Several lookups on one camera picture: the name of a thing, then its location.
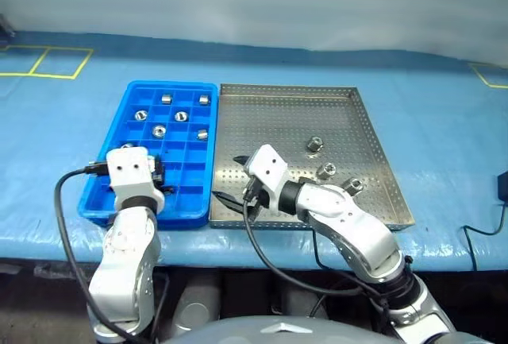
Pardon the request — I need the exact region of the blue compartment plastic tray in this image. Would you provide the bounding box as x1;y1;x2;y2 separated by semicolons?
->
77;79;221;230

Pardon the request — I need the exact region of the grey robot torso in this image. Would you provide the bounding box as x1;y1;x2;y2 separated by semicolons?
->
162;315;398;344

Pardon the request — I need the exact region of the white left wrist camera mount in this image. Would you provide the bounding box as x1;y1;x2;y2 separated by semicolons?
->
105;145;166;215

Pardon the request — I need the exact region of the grey rounded shape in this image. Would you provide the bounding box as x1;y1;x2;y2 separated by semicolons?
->
174;276;221;333

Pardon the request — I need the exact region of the dark object at table edge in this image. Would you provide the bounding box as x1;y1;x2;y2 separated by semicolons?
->
0;14;17;41

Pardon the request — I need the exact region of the thin black device cable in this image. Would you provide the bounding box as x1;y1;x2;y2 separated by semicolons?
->
463;202;507;272

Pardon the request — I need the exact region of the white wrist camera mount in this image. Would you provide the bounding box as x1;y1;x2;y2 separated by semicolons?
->
105;145;166;215
246;144;289;215

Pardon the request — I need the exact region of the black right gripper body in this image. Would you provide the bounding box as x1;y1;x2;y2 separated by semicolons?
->
241;163;267;213

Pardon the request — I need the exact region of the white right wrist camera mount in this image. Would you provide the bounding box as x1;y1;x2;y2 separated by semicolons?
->
246;144;289;215

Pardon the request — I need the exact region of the small black box device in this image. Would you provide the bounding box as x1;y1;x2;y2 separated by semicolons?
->
496;172;508;204

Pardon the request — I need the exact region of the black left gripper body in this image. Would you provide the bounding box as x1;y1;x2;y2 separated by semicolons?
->
149;154;166;187

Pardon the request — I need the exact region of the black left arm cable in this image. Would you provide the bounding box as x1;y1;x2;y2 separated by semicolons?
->
54;163;170;344

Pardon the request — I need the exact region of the blue plastic table cover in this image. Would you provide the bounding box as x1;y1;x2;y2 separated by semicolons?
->
0;29;508;273

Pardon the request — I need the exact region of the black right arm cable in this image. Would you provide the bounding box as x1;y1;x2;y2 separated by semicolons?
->
241;187;398;321

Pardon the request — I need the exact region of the perforated steel tray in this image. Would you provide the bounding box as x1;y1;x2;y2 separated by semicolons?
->
208;83;416;232

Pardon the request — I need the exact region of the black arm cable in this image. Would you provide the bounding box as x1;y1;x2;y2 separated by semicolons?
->
54;163;170;344
241;187;398;321

